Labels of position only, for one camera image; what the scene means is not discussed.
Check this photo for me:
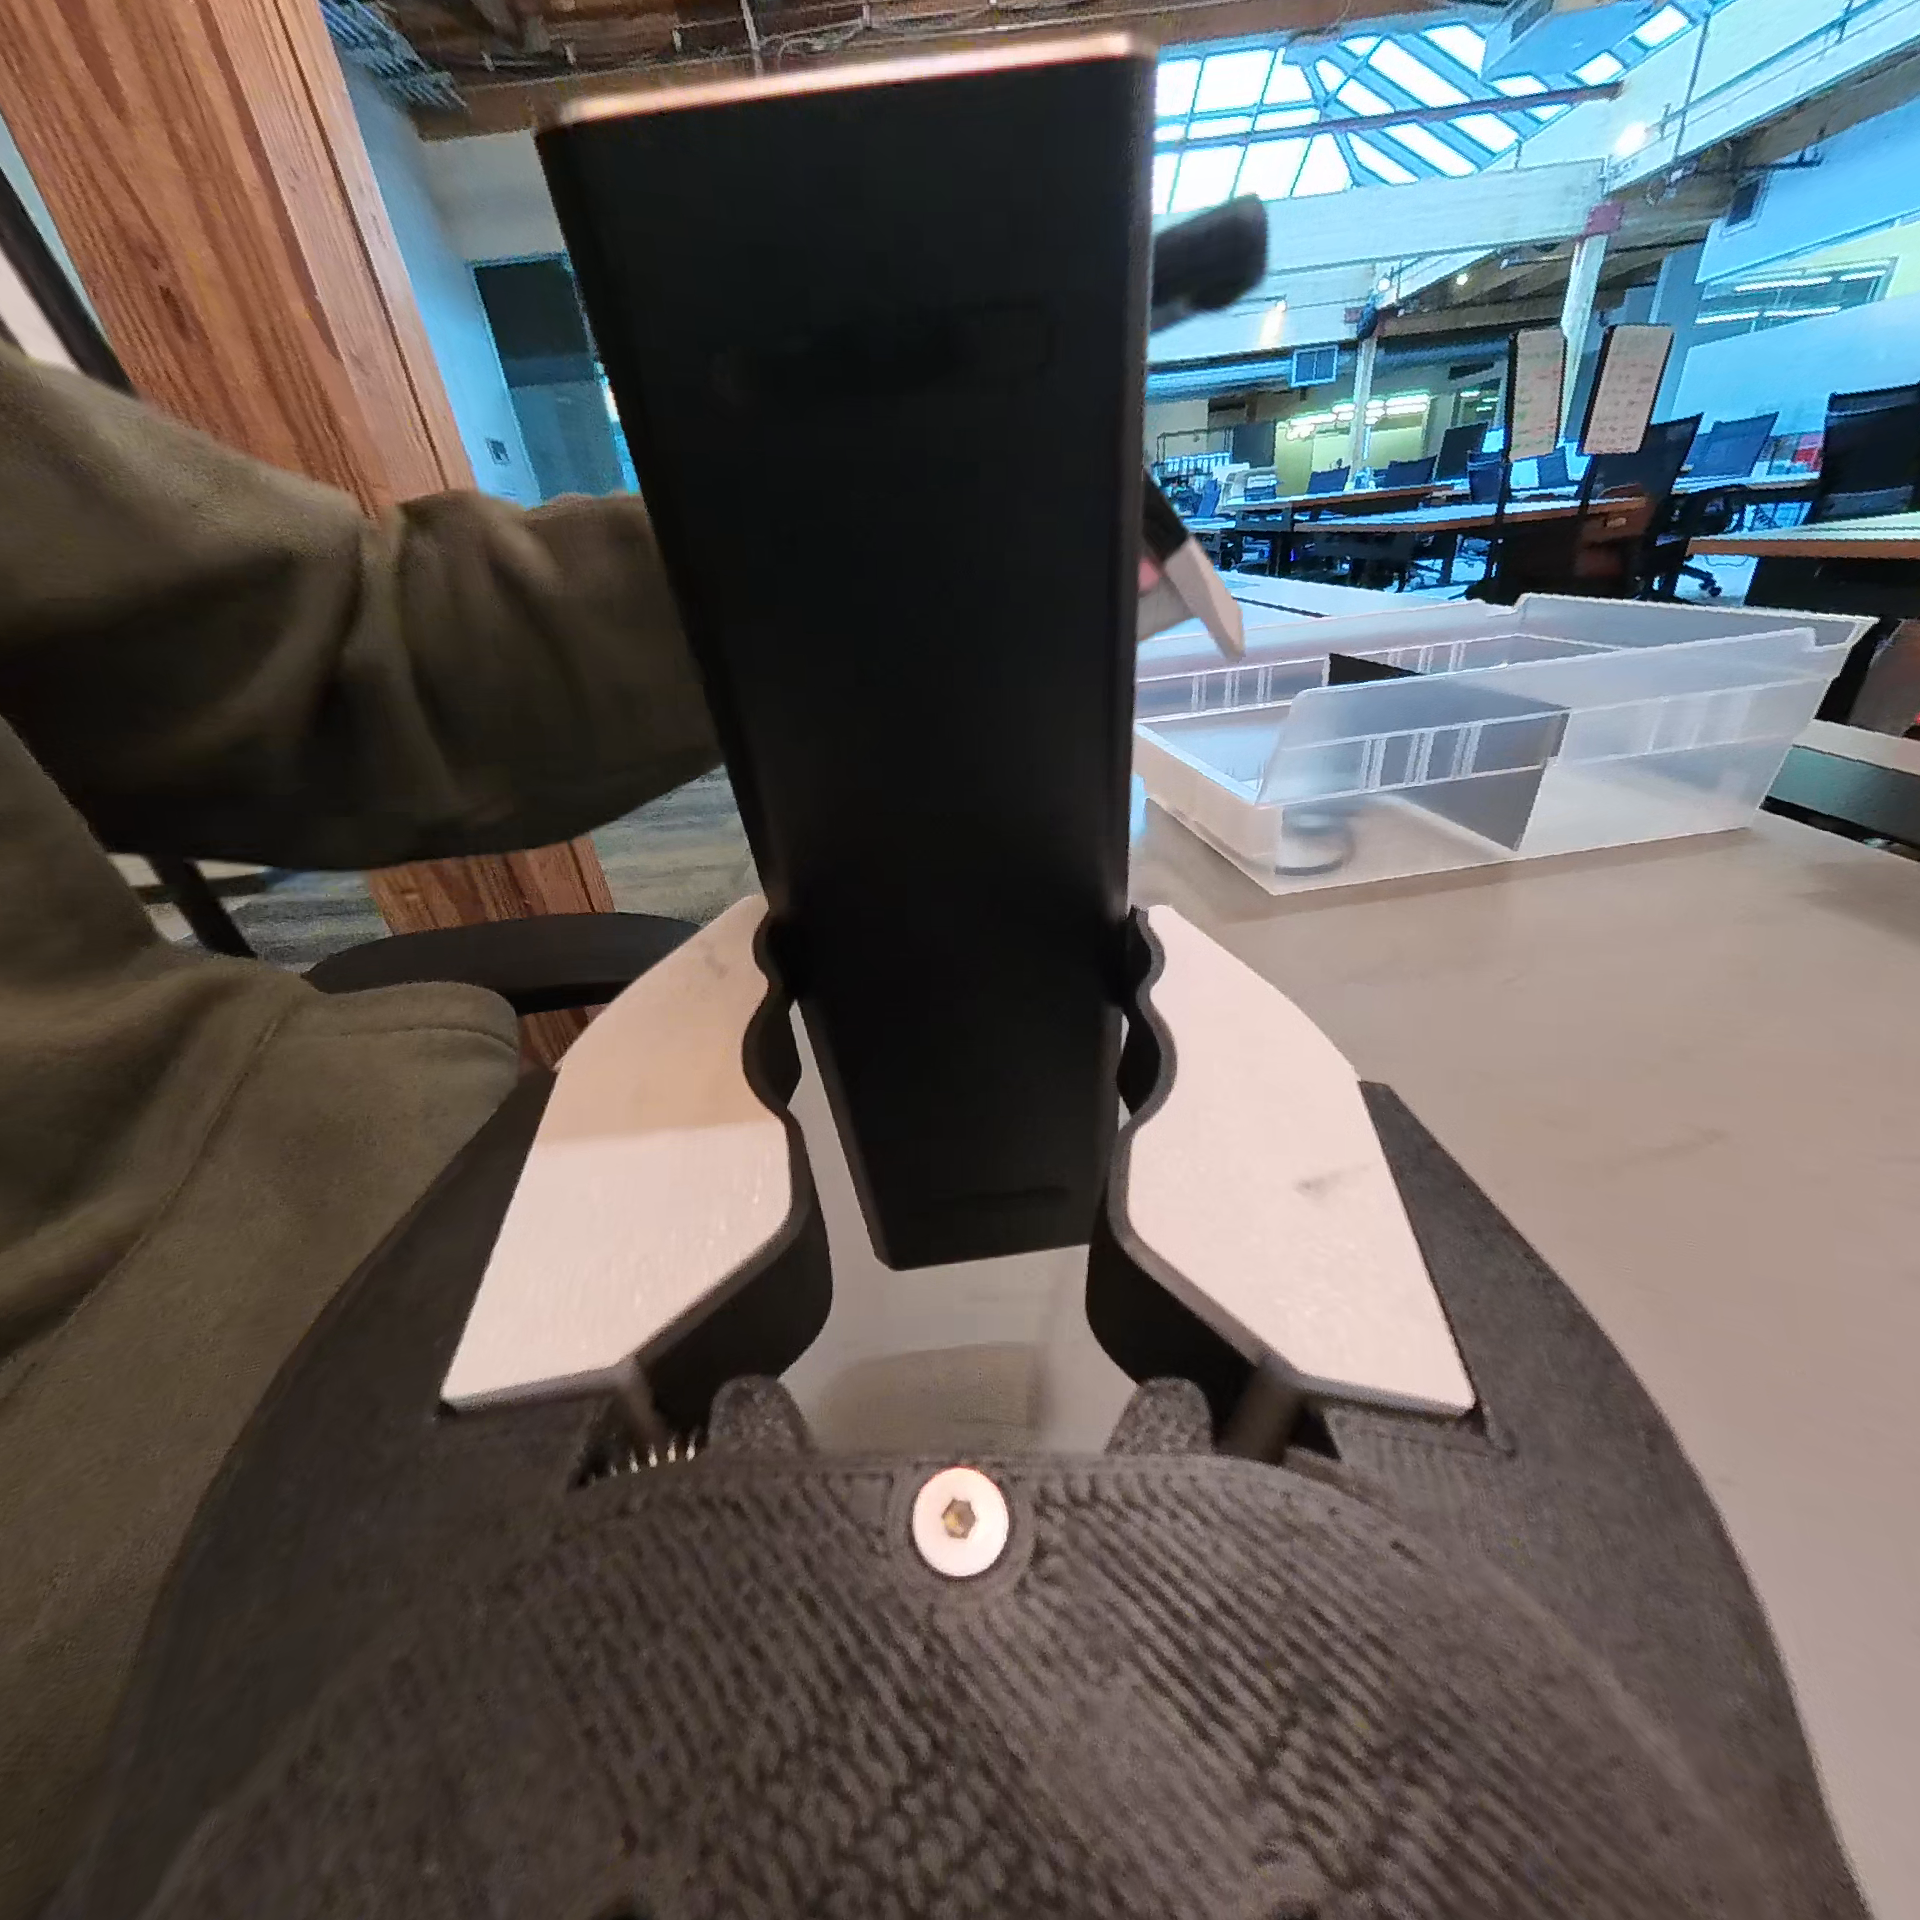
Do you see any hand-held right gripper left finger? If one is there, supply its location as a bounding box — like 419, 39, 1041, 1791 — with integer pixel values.
442, 895, 830, 1416

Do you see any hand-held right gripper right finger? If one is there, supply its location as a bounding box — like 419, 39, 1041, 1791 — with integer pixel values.
1084, 903, 1484, 1420

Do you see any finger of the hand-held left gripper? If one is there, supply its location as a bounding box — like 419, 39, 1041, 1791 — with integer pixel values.
1140, 476, 1252, 662

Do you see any black rectangular box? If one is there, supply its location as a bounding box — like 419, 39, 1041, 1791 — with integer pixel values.
536, 33, 1162, 1271

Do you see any person's left forearm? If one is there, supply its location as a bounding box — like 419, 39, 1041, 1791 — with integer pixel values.
0, 343, 727, 873

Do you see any long wooden office desk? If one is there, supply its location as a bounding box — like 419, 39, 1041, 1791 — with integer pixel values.
1221, 487, 1638, 590

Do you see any grey desk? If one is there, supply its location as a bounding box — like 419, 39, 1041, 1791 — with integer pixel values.
555, 577, 1920, 1920

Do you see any black office chair armrest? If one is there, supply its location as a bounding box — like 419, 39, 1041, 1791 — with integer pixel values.
303, 910, 709, 1018

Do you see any narrow whiteboard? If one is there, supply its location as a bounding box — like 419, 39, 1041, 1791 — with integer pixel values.
1505, 323, 1571, 464

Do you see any person in olive hoodie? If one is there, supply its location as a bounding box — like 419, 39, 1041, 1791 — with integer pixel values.
0, 719, 524, 1920

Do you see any clear plastic organizer tray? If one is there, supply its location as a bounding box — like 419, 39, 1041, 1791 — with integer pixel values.
1132, 592, 1877, 899

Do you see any black mesh office chair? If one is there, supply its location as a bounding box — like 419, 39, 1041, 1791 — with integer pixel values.
1806, 383, 1920, 528

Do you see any dark flat panel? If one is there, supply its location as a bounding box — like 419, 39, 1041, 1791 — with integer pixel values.
1768, 737, 1920, 845

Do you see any wooden pillar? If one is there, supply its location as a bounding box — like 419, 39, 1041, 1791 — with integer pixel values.
0, 0, 619, 1058

